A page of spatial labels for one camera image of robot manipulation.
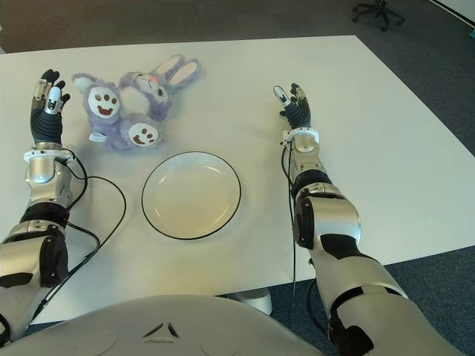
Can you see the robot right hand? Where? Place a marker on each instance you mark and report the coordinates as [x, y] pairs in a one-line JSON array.
[[300, 115]]

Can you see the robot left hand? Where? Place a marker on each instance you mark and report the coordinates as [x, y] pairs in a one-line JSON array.
[[46, 126]]

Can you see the purple plush rabbit doll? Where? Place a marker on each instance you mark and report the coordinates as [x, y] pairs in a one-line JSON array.
[[111, 126]]

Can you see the robot right arm silver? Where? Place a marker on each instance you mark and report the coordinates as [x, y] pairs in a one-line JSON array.
[[334, 219]]

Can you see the robot left arm silver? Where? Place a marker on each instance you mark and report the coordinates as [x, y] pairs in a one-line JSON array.
[[44, 170]]

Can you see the white plate black rim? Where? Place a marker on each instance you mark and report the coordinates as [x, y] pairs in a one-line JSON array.
[[193, 200]]

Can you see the black office chair base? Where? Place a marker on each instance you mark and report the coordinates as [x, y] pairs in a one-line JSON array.
[[378, 11]]

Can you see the white table base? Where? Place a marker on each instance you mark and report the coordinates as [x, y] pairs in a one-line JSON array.
[[254, 298]]

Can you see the silver robot torso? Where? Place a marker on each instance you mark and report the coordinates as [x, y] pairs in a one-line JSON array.
[[163, 326]]

